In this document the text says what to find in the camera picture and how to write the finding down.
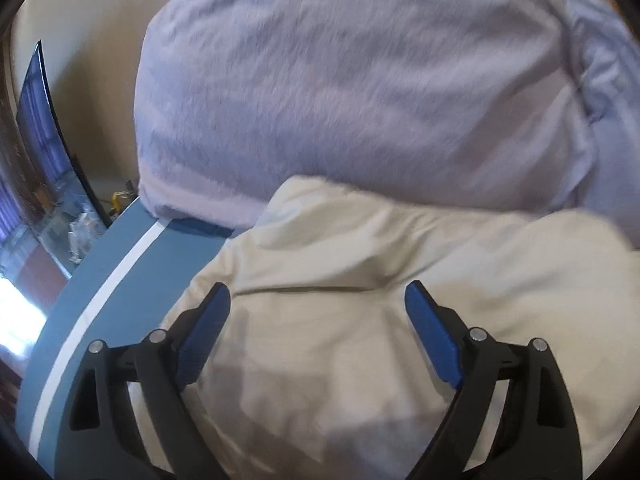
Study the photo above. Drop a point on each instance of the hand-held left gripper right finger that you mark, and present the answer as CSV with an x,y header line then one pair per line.
x,y
432,335

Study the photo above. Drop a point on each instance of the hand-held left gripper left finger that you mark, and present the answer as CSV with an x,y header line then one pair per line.
x,y
205,335

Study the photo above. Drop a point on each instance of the beige quilt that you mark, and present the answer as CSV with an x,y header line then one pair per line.
x,y
350,260

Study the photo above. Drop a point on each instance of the blue white striped bed sheet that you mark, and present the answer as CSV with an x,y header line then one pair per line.
x,y
125,260

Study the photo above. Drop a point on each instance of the cluttered side table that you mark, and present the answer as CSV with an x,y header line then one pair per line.
x,y
75,232

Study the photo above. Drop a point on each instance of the large purple pillow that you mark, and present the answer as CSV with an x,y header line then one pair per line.
x,y
350,85

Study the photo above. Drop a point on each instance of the small purple pillow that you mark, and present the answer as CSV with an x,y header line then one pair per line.
x,y
615,110

